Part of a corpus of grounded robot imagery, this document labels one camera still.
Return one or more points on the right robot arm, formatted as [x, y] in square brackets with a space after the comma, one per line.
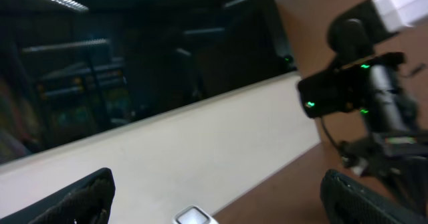
[357, 79]

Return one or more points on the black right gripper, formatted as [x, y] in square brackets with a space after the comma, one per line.
[397, 159]

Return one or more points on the white barcode scanner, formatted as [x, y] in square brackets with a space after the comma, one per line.
[193, 215]

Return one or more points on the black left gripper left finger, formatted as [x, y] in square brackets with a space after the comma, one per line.
[86, 201]

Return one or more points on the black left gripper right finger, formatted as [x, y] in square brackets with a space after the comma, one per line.
[347, 201]

